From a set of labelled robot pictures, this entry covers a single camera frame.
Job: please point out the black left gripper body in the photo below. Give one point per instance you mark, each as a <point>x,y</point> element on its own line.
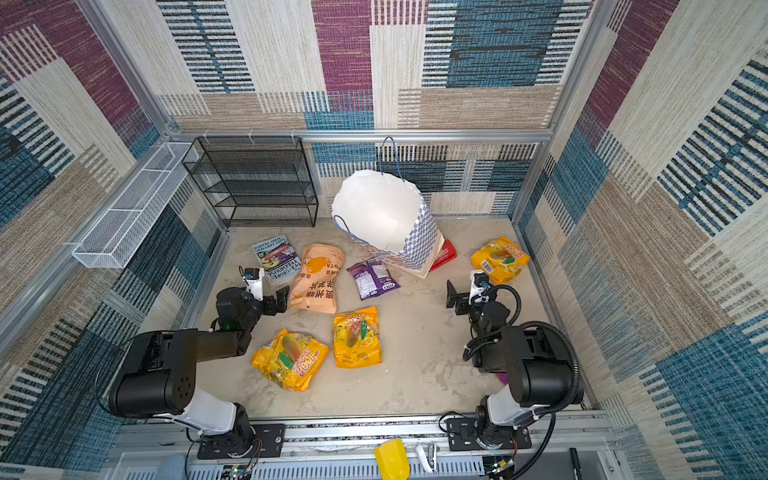
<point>270,300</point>

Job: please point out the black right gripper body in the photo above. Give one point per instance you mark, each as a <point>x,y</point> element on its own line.
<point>460,299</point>

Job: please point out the orange sweet potato snack bag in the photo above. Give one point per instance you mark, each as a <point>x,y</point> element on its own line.
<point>314,288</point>

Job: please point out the yellow mango candy bag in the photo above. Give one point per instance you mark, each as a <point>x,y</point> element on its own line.
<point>356,339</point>
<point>291,360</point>
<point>501,259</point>

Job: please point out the blue checkered paper bag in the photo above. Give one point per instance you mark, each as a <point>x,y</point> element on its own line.
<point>388,217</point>

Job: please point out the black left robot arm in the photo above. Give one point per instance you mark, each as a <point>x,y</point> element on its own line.
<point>157,378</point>

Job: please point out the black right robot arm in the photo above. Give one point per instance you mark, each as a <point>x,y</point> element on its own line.
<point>541,368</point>

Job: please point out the red fruit candy bag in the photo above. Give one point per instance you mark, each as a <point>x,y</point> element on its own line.
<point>446,254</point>

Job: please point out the blue magazine booklet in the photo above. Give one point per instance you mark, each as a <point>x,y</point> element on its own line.
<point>278,258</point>

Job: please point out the purple snack packet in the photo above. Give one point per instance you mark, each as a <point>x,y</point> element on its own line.
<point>372,279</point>

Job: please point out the yellow plastic scoop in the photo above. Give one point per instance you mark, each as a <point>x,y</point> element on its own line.
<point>392,460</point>

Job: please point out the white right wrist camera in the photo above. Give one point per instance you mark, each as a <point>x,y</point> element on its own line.
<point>480,284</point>

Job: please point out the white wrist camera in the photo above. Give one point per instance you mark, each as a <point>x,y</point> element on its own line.
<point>253,277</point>
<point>480,284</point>

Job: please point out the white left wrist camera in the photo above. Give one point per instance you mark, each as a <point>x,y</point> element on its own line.
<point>253,277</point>

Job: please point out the black wire shelf rack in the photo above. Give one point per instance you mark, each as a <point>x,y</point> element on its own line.
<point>254,181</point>

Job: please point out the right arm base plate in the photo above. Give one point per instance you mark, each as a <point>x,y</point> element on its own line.
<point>464,435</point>

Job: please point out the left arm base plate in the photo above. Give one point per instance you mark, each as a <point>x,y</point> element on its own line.
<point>258,440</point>

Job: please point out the white wire mesh basket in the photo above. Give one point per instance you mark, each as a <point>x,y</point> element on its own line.
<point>114,238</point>

